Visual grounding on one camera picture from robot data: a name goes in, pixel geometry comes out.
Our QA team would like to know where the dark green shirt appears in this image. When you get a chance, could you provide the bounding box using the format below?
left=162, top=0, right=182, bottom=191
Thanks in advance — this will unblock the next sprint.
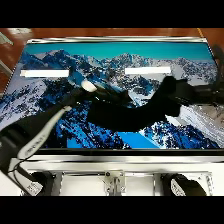
left=85, top=75, right=188, bottom=133

